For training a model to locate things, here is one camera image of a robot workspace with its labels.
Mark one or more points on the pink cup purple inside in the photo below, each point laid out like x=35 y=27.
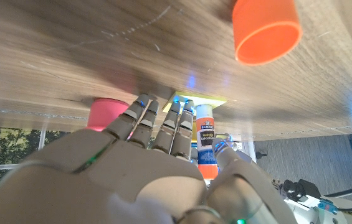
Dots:
x=105 y=113

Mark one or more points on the white orange glue stick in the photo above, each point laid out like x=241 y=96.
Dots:
x=205 y=140

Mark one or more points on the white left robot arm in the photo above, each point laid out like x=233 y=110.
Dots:
x=350 y=213

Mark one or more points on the printed window garden backdrop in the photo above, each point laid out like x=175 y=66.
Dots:
x=13 y=146

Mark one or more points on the orange glue stick cap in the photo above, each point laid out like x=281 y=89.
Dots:
x=263 y=31

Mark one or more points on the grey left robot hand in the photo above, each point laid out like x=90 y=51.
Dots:
x=241 y=152

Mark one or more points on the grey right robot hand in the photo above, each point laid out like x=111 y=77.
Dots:
x=116 y=174

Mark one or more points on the yellow sticky note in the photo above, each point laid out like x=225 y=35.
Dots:
x=203 y=101

